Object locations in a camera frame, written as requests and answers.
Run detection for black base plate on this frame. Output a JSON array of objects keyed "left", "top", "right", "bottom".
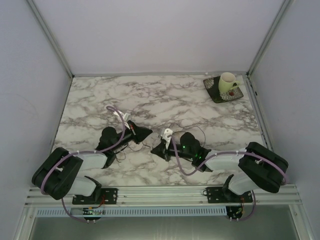
[
  {"left": 202, "top": 186, "right": 253, "bottom": 204},
  {"left": 72, "top": 187, "right": 118, "bottom": 205}
]

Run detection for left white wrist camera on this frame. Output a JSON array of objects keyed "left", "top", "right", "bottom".
[{"left": 113, "top": 111, "right": 131, "bottom": 122}]

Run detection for right black circuit board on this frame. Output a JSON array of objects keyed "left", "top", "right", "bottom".
[{"left": 226, "top": 204, "right": 246, "bottom": 222}]

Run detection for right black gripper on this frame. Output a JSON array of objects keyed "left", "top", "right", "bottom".
[{"left": 150, "top": 138, "right": 194, "bottom": 162}]

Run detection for dark brown wire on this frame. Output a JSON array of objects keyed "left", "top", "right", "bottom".
[{"left": 114, "top": 122, "right": 207, "bottom": 163}]

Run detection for left green circuit board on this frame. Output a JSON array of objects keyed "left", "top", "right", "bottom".
[{"left": 82, "top": 207, "right": 106, "bottom": 216}]

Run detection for right aluminium frame post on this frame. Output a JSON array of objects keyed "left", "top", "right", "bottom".
[{"left": 246, "top": 0, "right": 295, "bottom": 78}]

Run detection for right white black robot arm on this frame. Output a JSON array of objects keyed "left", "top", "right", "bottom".
[{"left": 151, "top": 132, "right": 289, "bottom": 203}]

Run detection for blue slotted cable duct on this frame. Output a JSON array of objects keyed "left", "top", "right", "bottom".
[{"left": 36, "top": 206, "right": 227, "bottom": 218}]

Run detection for black floral square plate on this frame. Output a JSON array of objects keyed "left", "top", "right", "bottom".
[{"left": 202, "top": 76, "right": 245, "bottom": 104}]

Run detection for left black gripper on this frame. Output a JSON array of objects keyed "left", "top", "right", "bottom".
[{"left": 111, "top": 120, "right": 153, "bottom": 152}]

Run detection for aluminium frame post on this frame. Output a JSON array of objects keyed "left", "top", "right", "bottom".
[
  {"left": 25, "top": 0, "right": 74, "bottom": 80},
  {"left": 246, "top": 0, "right": 295, "bottom": 78}
]

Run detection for light green mug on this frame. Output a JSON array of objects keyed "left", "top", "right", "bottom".
[{"left": 218, "top": 72, "right": 240, "bottom": 93}]

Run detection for left aluminium frame post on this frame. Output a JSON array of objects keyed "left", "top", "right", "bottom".
[{"left": 25, "top": 0, "right": 74, "bottom": 80}]

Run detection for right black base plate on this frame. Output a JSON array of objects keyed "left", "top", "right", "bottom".
[{"left": 202, "top": 186, "right": 253, "bottom": 204}]

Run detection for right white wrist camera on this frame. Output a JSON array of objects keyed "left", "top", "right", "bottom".
[{"left": 160, "top": 128, "right": 173, "bottom": 149}]

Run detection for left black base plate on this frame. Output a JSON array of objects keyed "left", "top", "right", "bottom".
[{"left": 72, "top": 187, "right": 118, "bottom": 205}]

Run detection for aluminium front rail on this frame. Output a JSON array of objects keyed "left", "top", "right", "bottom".
[{"left": 24, "top": 183, "right": 305, "bottom": 208}]

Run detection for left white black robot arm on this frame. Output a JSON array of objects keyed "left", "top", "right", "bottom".
[{"left": 31, "top": 120, "right": 153, "bottom": 200}]

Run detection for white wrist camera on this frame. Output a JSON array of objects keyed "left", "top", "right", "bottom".
[
  {"left": 113, "top": 111, "right": 131, "bottom": 122},
  {"left": 160, "top": 128, "right": 173, "bottom": 149}
]

